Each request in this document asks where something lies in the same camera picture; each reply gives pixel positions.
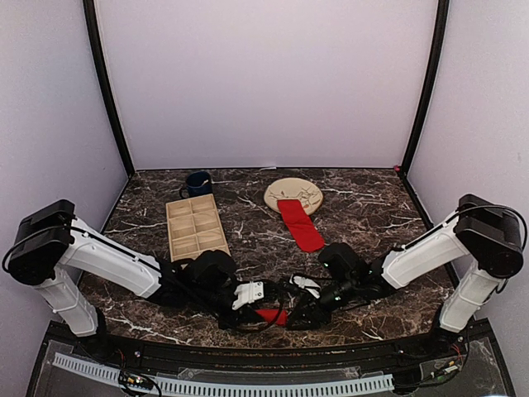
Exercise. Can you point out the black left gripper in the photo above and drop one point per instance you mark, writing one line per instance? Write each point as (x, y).
(245, 313)

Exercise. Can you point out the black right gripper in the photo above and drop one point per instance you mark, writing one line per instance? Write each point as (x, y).
(310, 308)

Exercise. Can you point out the red santa sock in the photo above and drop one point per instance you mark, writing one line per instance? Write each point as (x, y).
(274, 316)

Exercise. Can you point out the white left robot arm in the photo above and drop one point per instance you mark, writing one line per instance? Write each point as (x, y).
(53, 239)

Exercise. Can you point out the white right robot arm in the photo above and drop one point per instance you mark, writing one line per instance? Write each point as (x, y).
(492, 235)

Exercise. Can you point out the wooden compartment tray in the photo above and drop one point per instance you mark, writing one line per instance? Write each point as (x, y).
(194, 226)

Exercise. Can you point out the round beige woven mat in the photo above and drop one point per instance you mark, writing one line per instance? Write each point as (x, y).
(305, 191)

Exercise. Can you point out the dark blue mug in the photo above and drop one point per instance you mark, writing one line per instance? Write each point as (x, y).
(196, 184)

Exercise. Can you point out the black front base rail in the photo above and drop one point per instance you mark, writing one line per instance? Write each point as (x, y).
(152, 353)

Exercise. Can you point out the black right frame post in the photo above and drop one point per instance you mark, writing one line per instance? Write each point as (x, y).
(437, 41)

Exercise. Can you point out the black frame post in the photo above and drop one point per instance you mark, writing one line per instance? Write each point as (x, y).
(437, 41)
(95, 41)

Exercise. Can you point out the black left frame post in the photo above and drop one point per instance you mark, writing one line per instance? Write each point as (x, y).
(95, 41)

